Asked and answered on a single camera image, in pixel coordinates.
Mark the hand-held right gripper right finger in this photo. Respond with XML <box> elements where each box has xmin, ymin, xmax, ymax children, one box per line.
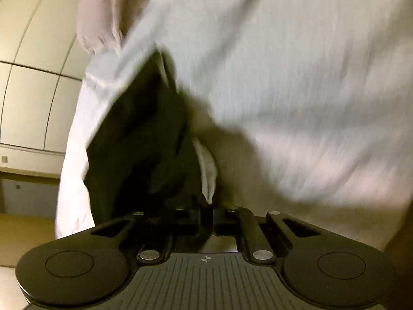
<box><xmin>213</xmin><ymin>207</ymin><xmax>326</xmax><ymax>263</ymax></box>

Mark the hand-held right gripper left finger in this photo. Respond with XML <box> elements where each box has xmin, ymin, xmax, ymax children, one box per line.
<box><xmin>91</xmin><ymin>206</ymin><xmax>201</xmax><ymax>263</ymax></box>

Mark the black garment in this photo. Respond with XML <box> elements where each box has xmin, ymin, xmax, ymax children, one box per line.
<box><xmin>84</xmin><ymin>50</ymin><xmax>223</xmax><ymax>233</ymax></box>

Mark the light bed sheet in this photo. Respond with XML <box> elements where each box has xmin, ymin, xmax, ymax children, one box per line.
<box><xmin>55</xmin><ymin>0</ymin><xmax>413</xmax><ymax>253</ymax></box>

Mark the white wardrobe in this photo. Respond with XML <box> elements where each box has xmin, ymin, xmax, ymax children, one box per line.
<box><xmin>0</xmin><ymin>0</ymin><xmax>90</xmax><ymax>156</ymax></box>

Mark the pink pillow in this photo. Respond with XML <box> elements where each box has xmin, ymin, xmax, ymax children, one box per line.
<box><xmin>77</xmin><ymin>0</ymin><xmax>125</xmax><ymax>55</ymax></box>

